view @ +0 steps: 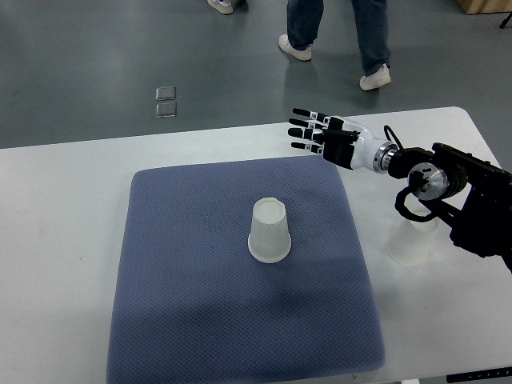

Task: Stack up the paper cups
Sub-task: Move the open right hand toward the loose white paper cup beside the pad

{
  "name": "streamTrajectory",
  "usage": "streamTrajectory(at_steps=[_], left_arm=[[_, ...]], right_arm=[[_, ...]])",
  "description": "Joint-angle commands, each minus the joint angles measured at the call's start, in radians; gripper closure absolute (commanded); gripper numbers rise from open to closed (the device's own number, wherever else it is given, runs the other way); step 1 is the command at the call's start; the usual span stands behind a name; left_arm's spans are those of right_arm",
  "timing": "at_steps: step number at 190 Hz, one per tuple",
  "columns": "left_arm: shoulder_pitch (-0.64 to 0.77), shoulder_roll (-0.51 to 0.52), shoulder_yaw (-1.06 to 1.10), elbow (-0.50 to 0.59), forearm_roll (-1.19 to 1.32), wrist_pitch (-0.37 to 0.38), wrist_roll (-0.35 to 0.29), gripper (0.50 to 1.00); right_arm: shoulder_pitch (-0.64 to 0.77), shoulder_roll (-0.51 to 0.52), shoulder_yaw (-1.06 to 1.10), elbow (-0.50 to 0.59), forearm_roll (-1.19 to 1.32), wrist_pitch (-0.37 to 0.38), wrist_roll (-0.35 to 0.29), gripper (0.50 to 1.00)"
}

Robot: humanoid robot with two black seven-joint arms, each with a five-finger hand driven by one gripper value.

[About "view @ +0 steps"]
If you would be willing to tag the metal floor plate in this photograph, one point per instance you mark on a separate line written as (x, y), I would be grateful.
(165, 93)
(166, 110)

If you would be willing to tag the white paper cup on mat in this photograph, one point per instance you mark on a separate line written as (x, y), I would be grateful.
(269, 240)

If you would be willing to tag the upper metal floor plate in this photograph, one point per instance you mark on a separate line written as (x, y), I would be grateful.
(165, 93)

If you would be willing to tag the person in blue jeans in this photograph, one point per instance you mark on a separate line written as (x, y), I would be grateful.
(361, 26)

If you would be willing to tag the black tripod leg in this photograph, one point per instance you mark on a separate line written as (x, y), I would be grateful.
(505, 21)

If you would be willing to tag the wooden box corner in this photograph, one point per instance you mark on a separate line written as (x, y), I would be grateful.
(484, 6)

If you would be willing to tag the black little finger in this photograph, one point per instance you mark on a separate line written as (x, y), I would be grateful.
(313, 148)

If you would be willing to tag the white paper cup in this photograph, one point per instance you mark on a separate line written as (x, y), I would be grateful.
(411, 242)
(269, 240)

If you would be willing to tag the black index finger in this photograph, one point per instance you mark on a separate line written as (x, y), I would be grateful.
(311, 115)

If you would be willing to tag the blue-grey textured mat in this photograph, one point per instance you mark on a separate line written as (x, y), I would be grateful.
(192, 305)

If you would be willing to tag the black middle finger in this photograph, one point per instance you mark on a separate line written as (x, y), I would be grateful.
(307, 124)

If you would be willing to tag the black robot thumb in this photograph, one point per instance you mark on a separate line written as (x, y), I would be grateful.
(331, 134)

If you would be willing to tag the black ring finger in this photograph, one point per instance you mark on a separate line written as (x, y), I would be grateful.
(305, 133)

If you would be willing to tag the lower metal floor plate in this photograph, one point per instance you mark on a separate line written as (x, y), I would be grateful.
(166, 110)

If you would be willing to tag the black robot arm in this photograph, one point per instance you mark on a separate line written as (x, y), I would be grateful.
(471, 196)

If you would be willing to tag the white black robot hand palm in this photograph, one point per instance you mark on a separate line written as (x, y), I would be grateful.
(366, 152)

